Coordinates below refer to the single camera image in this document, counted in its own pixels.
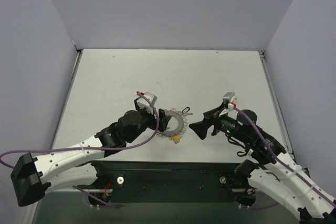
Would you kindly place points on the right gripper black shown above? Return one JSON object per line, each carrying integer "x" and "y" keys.
{"x": 213, "y": 123}

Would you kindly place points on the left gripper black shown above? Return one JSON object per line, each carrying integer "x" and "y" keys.
{"x": 154, "y": 118}

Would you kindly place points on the large metal keyring band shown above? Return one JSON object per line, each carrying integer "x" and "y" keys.
{"x": 177, "y": 124}

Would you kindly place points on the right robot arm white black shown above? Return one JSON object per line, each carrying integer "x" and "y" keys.
{"x": 270, "y": 168}

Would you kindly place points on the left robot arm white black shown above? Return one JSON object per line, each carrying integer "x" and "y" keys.
{"x": 31, "y": 176}

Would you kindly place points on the yellow key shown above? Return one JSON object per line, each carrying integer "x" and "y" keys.
{"x": 176, "y": 138}

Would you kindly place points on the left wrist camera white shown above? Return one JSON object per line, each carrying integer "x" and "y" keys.
{"x": 145, "y": 101}

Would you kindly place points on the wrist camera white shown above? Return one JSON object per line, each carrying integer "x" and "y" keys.
{"x": 145, "y": 101}
{"x": 229, "y": 102}

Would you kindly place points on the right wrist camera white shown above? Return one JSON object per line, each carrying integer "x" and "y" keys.
{"x": 229, "y": 102}

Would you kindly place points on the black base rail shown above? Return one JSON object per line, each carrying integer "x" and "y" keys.
{"x": 168, "y": 182}

